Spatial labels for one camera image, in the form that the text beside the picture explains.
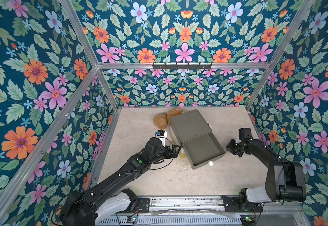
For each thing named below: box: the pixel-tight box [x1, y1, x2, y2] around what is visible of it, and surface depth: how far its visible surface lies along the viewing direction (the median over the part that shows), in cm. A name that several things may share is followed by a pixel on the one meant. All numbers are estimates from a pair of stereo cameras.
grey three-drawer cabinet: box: [169, 109, 226, 170], surface depth 80 cm
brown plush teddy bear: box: [153, 107, 184, 130], surface depth 101 cm
